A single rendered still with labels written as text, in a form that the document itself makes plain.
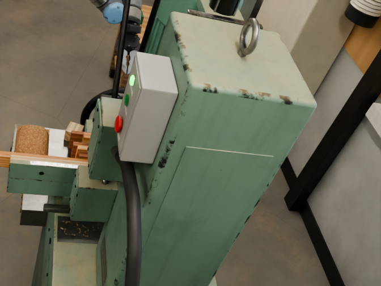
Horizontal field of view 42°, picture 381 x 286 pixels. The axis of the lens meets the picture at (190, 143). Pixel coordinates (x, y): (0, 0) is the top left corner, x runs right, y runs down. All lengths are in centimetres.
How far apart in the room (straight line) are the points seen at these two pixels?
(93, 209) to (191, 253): 27
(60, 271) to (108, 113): 50
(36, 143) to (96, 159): 43
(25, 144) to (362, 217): 168
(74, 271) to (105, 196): 26
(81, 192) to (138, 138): 35
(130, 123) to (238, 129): 17
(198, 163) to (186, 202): 10
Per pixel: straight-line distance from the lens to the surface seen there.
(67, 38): 363
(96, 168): 103
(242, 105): 77
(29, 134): 144
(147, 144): 84
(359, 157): 259
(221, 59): 82
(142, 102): 78
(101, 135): 96
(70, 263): 135
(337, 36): 276
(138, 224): 83
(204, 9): 95
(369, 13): 250
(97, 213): 120
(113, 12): 175
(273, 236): 277
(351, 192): 263
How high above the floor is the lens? 191
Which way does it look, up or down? 39 degrees down
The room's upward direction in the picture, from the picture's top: 23 degrees clockwise
